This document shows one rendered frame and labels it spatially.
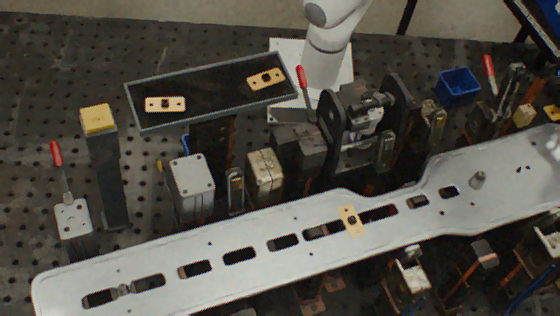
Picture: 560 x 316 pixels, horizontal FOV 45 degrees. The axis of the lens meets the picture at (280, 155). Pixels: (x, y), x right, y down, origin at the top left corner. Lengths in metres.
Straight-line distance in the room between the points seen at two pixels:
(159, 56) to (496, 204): 1.14
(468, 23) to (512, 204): 1.99
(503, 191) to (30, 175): 1.26
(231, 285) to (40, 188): 0.72
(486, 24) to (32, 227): 2.52
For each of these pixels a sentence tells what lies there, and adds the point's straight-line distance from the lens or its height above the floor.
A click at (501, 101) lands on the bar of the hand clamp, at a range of 1.74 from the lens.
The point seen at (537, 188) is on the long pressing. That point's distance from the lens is 1.78.
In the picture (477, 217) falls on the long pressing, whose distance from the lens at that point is 1.67.
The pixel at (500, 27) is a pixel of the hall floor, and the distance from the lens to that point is 3.66.
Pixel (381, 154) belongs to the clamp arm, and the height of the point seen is 1.04.
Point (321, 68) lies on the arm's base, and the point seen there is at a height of 0.91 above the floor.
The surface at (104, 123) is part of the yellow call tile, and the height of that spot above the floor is 1.16.
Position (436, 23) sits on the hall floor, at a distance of 3.54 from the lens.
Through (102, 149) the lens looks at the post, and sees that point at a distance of 1.54.
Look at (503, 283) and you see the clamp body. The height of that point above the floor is 0.81.
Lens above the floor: 2.35
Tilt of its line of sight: 56 degrees down
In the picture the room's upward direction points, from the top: 11 degrees clockwise
